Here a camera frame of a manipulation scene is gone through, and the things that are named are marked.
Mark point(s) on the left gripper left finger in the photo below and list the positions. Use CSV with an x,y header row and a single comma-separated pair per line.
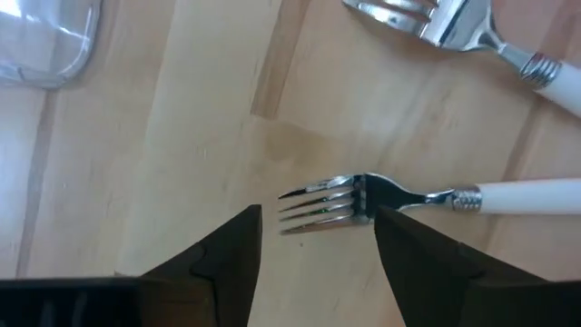
x,y
218,281

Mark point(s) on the clear plastic bin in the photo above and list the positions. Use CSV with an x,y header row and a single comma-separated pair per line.
x,y
45,45

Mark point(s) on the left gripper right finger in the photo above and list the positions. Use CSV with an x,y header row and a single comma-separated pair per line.
x,y
417,272

